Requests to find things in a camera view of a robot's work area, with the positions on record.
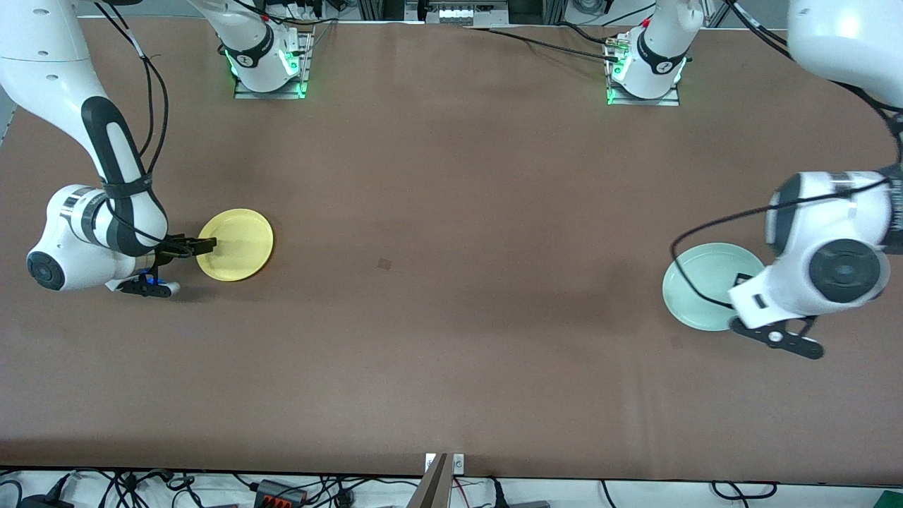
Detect pale green plate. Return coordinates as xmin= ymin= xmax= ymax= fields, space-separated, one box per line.
xmin=662 ymin=243 xmax=768 ymax=332

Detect yellow plate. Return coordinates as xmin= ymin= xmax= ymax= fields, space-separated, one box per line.
xmin=196 ymin=208 xmax=274 ymax=282

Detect black power strip red switches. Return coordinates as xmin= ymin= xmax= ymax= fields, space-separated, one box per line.
xmin=254 ymin=479 xmax=308 ymax=508

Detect white socket strip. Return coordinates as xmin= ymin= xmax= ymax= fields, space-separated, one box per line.
xmin=437 ymin=4 xmax=510 ymax=27

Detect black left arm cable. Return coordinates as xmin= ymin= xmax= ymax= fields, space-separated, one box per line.
xmin=669 ymin=0 xmax=903 ymax=311

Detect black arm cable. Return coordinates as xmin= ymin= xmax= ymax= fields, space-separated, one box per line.
xmin=92 ymin=0 xmax=170 ymax=248
xmin=669 ymin=0 xmax=903 ymax=311

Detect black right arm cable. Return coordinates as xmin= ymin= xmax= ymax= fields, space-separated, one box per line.
xmin=92 ymin=0 xmax=170 ymax=248

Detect black looped floor cable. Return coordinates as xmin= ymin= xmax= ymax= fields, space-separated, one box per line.
xmin=711 ymin=480 xmax=778 ymax=499

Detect black cable on table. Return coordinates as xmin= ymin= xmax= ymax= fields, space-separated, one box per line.
xmin=462 ymin=23 xmax=622 ymax=63

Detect grey camera pole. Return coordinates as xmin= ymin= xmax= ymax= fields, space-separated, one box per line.
xmin=408 ymin=453 xmax=454 ymax=508

